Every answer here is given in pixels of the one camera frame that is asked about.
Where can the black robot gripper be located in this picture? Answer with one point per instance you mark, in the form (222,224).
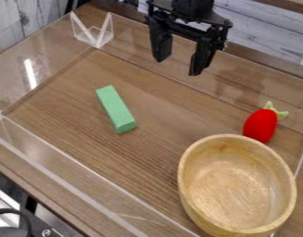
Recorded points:
(191,19)

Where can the red plush strawberry toy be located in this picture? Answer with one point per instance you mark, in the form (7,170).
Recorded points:
(260,124)

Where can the green foam block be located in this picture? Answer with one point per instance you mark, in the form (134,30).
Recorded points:
(120,117)

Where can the clear acrylic tray walls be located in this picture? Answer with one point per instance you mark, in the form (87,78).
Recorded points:
(136,150)

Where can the wooden bowl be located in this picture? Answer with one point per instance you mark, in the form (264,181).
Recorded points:
(236,186)

